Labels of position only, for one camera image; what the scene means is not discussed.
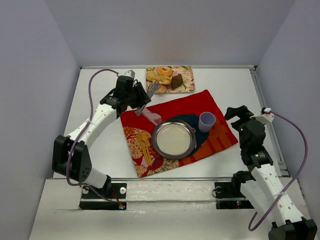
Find metal tongs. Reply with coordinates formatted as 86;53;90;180
135;81;161;116

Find jam pastry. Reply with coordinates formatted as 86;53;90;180
152;75;171;85

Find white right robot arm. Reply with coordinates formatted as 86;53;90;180
224;105;318;240

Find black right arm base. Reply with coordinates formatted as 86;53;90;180
211;181;254;210

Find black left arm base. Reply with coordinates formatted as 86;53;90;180
79;181;127;211

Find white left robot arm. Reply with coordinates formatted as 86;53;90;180
52;75;157;194

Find small round pale bun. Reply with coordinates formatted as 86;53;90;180
146;71;157;82

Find sugared round bun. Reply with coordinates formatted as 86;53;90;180
156;84;167;94

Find lavender plastic cup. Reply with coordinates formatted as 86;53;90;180
198;112;216;133

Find brown chocolate croissant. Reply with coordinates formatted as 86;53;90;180
171;74;184;90

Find red patterned cloth mat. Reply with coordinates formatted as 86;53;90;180
120;90;238;178

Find floral rectangular tray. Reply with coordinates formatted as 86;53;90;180
145;65;196;94

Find silver metal plate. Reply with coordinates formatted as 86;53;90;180
151;118;197;160

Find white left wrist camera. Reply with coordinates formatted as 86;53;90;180
123;69;136;79

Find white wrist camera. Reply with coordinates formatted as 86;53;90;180
250;113;274;125
123;69;136;79

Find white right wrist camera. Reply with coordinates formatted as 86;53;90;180
250;113;274;125

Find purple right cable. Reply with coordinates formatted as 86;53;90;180
248;107;308;232

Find glazed ring donut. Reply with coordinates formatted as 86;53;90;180
157;66;173;77

